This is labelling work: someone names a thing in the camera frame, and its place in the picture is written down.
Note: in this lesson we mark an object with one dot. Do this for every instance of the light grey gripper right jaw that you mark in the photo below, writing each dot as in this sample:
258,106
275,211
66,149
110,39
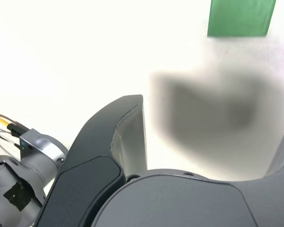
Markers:
180,203

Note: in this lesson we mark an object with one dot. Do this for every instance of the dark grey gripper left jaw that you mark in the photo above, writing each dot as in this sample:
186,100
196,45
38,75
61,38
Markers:
85,165

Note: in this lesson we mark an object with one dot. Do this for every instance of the green cube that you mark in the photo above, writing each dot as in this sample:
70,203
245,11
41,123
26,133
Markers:
239,19

